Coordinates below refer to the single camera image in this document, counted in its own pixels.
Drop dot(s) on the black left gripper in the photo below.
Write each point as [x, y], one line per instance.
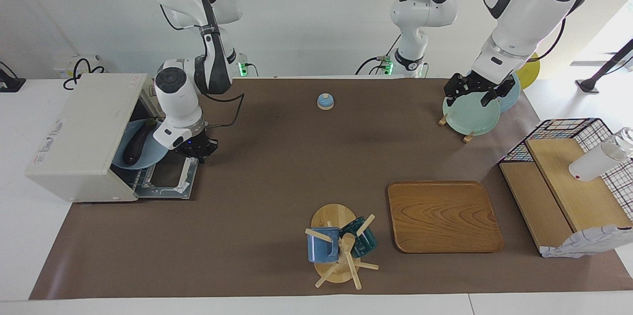
[477, 83]

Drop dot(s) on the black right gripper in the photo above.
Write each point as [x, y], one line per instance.
[198, 147]

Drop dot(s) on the small light blue plate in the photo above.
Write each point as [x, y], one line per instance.
[151, 154]

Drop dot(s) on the dark purple eggplant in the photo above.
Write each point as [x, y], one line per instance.
[136, 147]

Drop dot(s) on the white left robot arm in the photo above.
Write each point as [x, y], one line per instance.
[524, 8]

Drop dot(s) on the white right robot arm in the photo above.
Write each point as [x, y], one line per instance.
[178, 92]

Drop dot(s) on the white toaster oven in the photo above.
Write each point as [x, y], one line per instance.
[74, 132]

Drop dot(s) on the mint green plate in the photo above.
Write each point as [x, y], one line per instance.
[470, 117]

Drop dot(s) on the wooden plate rack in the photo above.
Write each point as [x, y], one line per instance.
[442, 119]

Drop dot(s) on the large light blue plate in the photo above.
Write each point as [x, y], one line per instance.
[512, 97]

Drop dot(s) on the yellow plate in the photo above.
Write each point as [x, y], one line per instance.
[529, 75]

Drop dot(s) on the brown table mat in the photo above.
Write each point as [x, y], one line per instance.
[296, 166]

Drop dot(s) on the wooden tray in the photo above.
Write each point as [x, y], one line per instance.
[445, 216]

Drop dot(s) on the white cup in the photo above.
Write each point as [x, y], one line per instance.
[593, 162]

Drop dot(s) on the black stand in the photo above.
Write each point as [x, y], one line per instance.
[606, 67]

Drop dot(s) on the wooden mug tree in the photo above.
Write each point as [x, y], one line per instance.
[331, 216]

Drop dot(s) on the white power strip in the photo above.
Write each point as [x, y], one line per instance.
[64, 65]

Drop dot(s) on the blue mug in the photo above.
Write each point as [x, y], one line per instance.
[321, 250]

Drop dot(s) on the dark green mug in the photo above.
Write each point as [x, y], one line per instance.
[363, 241]

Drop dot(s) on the black bracket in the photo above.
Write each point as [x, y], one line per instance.
[10, 82]

